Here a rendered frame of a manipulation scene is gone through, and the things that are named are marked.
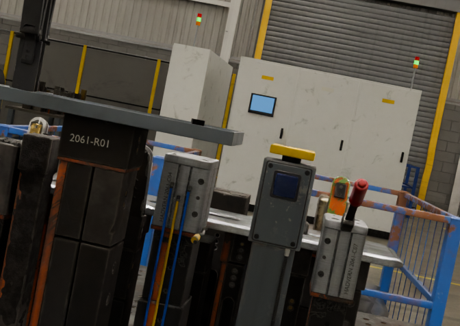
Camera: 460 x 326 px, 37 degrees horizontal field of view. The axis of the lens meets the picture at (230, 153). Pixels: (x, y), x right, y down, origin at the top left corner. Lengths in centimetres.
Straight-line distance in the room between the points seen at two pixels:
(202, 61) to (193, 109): 65
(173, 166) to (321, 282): 29
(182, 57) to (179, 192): 812
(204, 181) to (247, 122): 800
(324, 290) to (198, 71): 811
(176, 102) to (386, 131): 279
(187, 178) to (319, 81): 806
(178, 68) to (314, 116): 190
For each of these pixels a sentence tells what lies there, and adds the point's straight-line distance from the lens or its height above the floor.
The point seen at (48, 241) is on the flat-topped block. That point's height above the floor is 97.
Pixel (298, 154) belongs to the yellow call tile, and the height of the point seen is 115.
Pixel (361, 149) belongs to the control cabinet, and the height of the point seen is 110.
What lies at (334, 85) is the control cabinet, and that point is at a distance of 911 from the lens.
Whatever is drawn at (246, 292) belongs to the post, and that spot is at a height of 96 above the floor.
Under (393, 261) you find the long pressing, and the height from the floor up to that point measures 100.
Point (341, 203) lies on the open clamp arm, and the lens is 140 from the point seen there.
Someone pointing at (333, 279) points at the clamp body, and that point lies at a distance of 108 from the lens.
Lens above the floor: 118
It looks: 3 degrees down
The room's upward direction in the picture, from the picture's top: 11 degrees clockwise
